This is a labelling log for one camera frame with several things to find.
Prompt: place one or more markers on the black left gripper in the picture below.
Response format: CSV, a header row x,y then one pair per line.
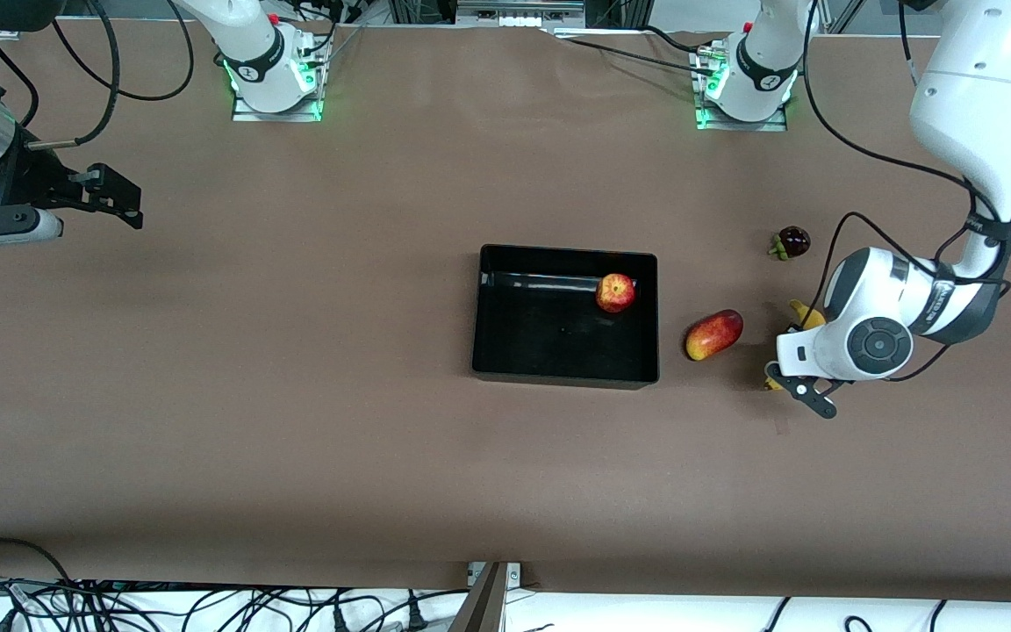
x,y
766,385

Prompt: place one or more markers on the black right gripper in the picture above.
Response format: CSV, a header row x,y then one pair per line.
x,y
34,178

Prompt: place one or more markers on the yellow banana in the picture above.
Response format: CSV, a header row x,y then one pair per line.
x,y
808,318

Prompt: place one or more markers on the red yellow apple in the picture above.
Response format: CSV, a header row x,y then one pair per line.
x,y
615,292

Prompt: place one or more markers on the black plastic box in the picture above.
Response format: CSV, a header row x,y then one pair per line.
x,y
549,342

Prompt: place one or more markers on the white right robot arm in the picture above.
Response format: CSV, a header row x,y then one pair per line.
x,y
247,35

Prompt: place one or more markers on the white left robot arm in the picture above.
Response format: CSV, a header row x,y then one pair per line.
x,y
971,88

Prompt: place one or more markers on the red yellow mango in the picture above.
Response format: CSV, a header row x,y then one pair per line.
x,y
713,334

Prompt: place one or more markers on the dark purple mangosteen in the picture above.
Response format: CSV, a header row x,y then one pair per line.
x,y
793,240

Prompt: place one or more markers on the brown table cover sheet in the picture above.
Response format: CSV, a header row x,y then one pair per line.
x,y
470,483

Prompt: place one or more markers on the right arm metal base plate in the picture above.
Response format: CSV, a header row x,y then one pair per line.
x,y
247,114

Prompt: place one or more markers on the metal table corner bracket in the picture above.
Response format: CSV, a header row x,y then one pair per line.
x,y
5,33

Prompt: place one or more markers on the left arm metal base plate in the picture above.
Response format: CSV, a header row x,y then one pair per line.
x,y
773,125

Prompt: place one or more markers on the small metal edge bracket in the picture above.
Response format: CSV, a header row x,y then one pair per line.
x,y
514,572

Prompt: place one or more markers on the grey camera pole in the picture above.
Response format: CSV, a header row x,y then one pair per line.
x,y
481,606

